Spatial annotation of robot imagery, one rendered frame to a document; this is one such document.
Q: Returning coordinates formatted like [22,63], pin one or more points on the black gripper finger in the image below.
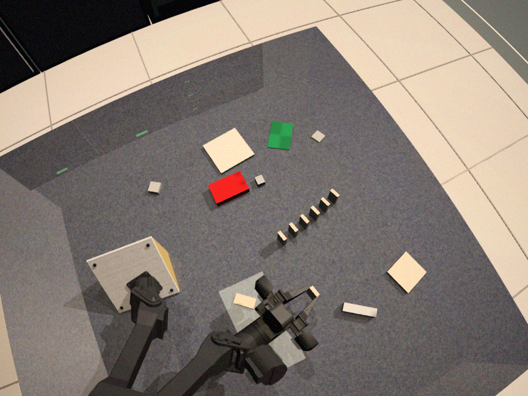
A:
[288,296]
[304,314]

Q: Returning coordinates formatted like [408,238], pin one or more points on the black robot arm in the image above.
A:
[150,314]

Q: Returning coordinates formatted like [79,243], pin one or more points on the red rectangular block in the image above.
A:
[228,188]

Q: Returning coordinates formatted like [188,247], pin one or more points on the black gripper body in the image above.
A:
[304,339]

